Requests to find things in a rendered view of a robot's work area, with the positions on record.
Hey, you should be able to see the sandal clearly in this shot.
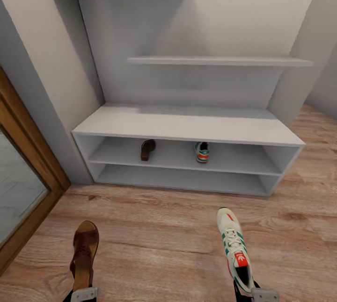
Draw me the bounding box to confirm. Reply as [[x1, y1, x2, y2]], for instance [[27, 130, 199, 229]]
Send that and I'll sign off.
[[141, 140, 156, 162], [69, 221, 99, 292]]

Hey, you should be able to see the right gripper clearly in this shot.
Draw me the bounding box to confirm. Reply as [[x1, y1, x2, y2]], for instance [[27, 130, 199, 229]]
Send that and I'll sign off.
[[234, 280, 261, 302]]

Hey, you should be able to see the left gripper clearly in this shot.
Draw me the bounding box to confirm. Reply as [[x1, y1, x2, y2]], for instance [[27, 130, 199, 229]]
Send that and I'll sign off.
[[63, 289, 96, 302]]

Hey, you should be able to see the gym shoe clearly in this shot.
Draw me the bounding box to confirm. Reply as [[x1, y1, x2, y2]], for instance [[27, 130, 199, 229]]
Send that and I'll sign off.
[[194, 141, 209, 163], [217, 207, 255, 294]]

